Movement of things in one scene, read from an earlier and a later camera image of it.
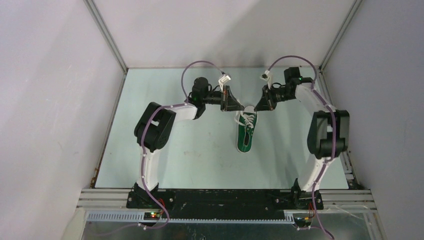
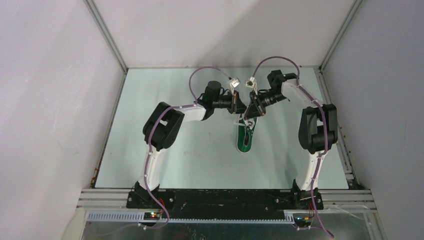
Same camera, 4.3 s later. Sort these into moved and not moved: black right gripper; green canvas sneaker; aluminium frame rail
Moved: black right gripper
Not moved: green canvas sneaker; aluminium frame rail
